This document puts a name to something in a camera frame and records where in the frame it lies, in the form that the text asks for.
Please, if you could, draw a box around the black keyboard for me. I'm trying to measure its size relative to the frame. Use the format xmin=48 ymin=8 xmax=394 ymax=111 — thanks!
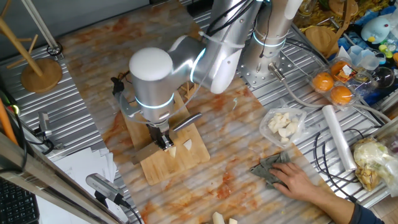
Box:
xmin=0 ymin=179 xmax=40 ymax=224

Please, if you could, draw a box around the small silver camera on clamp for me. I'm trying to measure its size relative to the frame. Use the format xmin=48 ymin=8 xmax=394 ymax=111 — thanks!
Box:
xmin=33 ymin=111 xmax=65 ymax=151

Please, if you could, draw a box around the person's right forearm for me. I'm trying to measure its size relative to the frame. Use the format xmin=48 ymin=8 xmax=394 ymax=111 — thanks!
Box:
xmin=312 ymin=183 xmax=386 ymax=224

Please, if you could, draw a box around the large silver camera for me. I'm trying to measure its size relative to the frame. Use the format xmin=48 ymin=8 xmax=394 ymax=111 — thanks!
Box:
xmin=86 ymin=173 xmax=131 ymax=209

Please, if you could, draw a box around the orange fruit with label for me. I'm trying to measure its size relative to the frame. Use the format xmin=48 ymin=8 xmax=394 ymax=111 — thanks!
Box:
xmin=330 ymin=60 xmax=352 ymax=78

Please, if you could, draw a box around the person's right hand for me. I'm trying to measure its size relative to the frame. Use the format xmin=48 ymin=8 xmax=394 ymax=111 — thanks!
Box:
xmin=269 ymin=161 xmax=322 ymax=202

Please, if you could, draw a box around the white paper stack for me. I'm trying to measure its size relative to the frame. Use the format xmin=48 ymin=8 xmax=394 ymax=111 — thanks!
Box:
xmin=35 ymin=147 xmax=131 ymax=224

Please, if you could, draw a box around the grey-green cloth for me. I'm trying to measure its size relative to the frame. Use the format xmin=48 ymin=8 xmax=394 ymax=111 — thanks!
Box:
xmin=250 ymin=151 xmax=292 ymax=190

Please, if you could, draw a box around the clear glass bowl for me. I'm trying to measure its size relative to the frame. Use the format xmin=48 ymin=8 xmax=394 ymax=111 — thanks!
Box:
xmin=371 ymin=66 xmax=396 ymax=90

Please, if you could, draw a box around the steel cleaver knife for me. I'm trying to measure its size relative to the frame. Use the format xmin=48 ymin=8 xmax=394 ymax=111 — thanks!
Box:
xmin=131 ymin=112 xmax=203 ymax=166

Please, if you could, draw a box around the black table cable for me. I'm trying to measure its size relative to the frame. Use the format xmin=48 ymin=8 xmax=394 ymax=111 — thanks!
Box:
xmin=313 ymin=128 xmax=365 ymax=200

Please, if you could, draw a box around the blue plush toy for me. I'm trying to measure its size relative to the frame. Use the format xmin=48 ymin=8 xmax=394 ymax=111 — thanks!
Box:
xmin=360 ymin=16 xmax=392 ymax=44

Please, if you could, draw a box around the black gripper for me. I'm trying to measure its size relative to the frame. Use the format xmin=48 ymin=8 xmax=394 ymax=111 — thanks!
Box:
xmin=145 ymin=124 xmax=175 ymax=151

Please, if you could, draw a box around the wooden knife rack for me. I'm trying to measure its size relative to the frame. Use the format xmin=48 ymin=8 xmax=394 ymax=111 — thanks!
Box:
xmin=180 ymin=82 xmax=200 ymax=100

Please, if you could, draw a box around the wooden cutting board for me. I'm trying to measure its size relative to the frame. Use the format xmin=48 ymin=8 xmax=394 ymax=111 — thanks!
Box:
xmin=123 ymin=91 xmax=211 ymax=186

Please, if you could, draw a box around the clear bag of vegetable scraps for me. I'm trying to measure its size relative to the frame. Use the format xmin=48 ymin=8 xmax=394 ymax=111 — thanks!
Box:
xmin=353 ymin=136 xmax=398 ymax=197

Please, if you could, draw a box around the grey hose with metal connector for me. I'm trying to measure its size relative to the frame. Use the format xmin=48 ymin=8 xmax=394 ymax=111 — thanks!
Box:
xmin=267 ymin=62 xmax=392 ymax=123

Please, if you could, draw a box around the white plastic bag roll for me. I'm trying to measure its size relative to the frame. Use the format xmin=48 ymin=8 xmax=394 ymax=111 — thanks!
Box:
xmin=322 ymin=105 xmax=358 ymax=172

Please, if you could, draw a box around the clear plastic fruit pack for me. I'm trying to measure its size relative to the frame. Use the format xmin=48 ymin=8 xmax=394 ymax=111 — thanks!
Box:
xmin=307 ymin=57 xmax=379 ymax=111

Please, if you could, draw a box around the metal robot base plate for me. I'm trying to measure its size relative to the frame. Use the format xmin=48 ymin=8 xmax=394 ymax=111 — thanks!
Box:
xmin=238 ymin=39 xmax=296 ymax=89

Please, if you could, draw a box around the steel frame bar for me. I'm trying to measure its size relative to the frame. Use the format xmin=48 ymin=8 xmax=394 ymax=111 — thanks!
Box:
xmin=0 ymin=132 xmax=125 ymax=224

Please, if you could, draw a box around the silver bracket with black connector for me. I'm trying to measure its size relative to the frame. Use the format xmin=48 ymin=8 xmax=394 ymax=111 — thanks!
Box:
xmin=110 ymin=71 xmax=143 ymax=121

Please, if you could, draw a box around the orange pole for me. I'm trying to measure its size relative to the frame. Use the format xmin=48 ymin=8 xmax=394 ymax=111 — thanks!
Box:
xmin=0 ymin=98 xmax=19 ymax=146

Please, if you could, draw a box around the orange marbled table mat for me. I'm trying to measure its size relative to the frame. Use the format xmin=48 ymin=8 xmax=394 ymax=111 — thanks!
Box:
xmin=57 ymin=0 xmax=338 ymax=224

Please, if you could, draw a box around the metal rod with black ring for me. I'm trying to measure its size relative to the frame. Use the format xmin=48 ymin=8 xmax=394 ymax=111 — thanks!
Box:
xmin=20 ymin=0 xmax=64 ymax=58

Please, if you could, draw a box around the wooden mug tree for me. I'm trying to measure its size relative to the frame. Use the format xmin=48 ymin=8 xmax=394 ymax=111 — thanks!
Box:
xmin=0 ymin=0 xmax=63 ymax=93

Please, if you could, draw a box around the round wooden disc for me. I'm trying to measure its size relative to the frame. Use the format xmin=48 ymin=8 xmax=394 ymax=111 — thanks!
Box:
xmin=305 ymin=26 xmax=340 ymax=59

